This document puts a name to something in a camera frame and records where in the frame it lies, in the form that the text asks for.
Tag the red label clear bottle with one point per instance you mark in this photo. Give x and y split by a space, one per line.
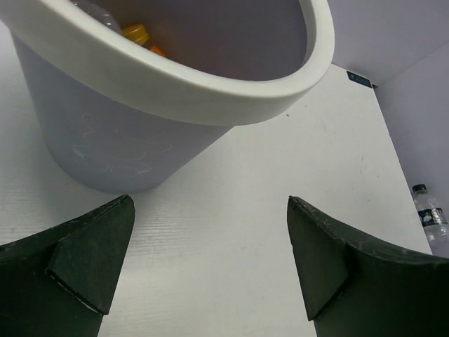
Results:
99 14

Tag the orange bottle with barcode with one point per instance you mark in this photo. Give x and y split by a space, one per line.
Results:
139 35

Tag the right table corner label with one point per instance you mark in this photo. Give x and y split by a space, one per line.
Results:
359 79

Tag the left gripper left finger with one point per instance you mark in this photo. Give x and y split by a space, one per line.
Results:
62 281

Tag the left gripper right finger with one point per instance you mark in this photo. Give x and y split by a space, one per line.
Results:
354 284

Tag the clear bottle black label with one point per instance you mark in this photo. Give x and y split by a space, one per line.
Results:
431 215

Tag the white plastic bin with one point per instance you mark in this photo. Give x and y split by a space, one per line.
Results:
122 119

